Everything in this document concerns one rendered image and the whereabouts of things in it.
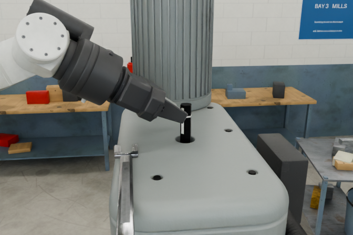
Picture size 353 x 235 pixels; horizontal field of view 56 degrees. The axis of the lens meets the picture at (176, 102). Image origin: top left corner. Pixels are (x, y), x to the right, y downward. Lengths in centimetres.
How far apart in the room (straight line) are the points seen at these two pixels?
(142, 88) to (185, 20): 26
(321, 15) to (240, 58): 132
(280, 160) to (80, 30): 65
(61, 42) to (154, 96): 16
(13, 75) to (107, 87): 15
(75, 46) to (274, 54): 480
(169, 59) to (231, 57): 429
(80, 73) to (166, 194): 21
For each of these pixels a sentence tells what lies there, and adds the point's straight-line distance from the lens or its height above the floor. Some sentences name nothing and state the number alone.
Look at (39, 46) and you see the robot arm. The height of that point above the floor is 208.
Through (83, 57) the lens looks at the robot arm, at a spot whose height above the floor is 206.
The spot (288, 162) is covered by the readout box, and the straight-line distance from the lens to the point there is 96.
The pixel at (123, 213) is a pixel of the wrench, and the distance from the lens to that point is 42.
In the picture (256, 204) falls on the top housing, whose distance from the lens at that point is 47.
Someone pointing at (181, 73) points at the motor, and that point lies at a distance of 75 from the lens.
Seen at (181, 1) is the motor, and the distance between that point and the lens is 73.
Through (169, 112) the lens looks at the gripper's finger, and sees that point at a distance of 56.
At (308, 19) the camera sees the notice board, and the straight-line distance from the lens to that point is 537.
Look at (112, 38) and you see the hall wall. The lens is 481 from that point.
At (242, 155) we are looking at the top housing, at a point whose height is 189.
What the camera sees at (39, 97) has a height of 96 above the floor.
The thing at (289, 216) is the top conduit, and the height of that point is 181.
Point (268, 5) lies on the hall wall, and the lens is 512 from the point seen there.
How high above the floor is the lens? 214
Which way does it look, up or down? 17 degrees down
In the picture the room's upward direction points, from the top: straight up
